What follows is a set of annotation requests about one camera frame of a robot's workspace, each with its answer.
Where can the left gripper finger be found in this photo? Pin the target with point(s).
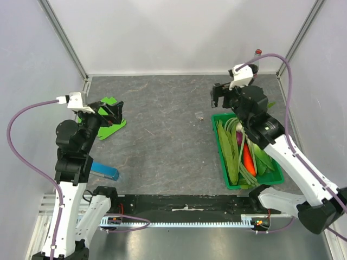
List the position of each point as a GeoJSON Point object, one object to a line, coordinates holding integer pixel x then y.
{"type": "Point", "coordinates": [114, 119]}
{"type": "Point", "coordinates": [111, 109]}

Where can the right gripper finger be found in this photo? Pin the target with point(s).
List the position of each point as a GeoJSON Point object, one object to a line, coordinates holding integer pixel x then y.
{"type": "Point", "coordinates": [215, 99]}
{"type": "Point", "coordinates": [220, 88]}

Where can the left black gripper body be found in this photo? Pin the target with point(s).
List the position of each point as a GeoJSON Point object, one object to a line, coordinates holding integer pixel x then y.
{"type": "Point", "coordinates": [94, 120]}

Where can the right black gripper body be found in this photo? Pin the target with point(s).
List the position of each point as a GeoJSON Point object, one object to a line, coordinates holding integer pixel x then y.
{"type": "Point", "coordinates": [224, 92]}

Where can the green paper box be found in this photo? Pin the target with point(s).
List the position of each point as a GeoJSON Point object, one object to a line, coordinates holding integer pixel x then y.
{"type": "Point", "coordinates": [108, 127]}

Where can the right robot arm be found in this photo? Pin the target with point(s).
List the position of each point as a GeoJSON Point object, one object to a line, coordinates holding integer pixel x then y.
{"type": "Point", "coordinates": [320, 203]}

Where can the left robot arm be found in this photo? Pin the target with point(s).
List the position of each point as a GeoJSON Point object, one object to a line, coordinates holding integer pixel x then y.
{"type": "Point", "coordinates": [68, 237]}

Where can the blue small box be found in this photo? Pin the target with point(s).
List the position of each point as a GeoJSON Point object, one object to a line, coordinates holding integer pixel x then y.
{"type": "Point", "coordinates": [104, 171]}

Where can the small clear plastic scrap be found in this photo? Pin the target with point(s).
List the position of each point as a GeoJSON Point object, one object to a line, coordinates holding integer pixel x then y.
{"type": "Point", "coordinates": [199, 115]}

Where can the purple onion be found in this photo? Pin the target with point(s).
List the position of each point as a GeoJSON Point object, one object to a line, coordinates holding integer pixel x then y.
{"type": "Point", "coordinates": [239, 137]}

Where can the green long beans bundle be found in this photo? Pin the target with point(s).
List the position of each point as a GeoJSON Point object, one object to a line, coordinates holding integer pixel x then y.
{"type": "Point", "coordinates": [239, 175]}

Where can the cola glass bottle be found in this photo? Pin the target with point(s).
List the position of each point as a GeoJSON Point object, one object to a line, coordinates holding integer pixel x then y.
{"type": "Point", "coordinates": [256, 64]}

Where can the orange carrot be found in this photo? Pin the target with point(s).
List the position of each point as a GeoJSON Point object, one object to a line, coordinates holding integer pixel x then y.
{"type": "Point", "coordinates": [248, 160]}

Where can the green plastic tray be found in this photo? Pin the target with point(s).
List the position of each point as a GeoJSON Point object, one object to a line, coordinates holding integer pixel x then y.
{"type": "Point", "coordinates": [268, 178]}

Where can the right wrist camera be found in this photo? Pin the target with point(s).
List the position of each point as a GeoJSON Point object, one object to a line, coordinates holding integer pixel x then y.
{"type": "Point", "coordinates": [242, 77]}

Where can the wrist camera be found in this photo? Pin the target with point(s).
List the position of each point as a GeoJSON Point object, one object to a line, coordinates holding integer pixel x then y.
{"type": "Point", "coordinates": [76, 101]}
{"type": "Point", "coordinates": [242, 77]}

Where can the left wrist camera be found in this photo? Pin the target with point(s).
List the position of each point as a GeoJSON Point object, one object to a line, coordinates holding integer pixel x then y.
{"type": "Point", "coordinates": [76, 101]}

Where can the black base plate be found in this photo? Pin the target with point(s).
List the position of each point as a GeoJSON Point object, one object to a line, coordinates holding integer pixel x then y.
{"type": "Point", "coordinates": [187, 208]}

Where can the grey cable duct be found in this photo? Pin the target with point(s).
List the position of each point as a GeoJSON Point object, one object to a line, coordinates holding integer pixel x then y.
{"type": "Point", "coordinates": [136, 222]}

